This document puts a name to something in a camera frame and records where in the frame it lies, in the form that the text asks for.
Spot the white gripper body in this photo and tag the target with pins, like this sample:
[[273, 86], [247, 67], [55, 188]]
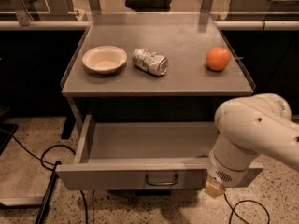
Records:
[[223, 171]]

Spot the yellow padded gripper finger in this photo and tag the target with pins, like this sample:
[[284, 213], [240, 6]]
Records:
[[213, 188]]

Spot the grey top drawer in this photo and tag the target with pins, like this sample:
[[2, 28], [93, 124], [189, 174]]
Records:
[[140, 156]]

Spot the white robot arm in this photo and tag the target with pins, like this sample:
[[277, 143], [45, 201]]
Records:
[[249, 127]]

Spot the grey drawer cabinet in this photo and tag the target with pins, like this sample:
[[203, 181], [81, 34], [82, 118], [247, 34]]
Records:
[[144, 101]]

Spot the orange fruit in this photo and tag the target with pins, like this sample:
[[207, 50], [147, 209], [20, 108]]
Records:
[[218, 58]]

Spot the crushed silver soda can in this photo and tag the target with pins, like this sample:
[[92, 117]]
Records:
[[150, 61]]

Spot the white paper bowl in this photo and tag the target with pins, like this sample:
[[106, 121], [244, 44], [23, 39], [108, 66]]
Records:
[[104, 59]]

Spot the black floor bar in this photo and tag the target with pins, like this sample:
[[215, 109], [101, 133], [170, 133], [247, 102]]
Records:
[[44, 207]]

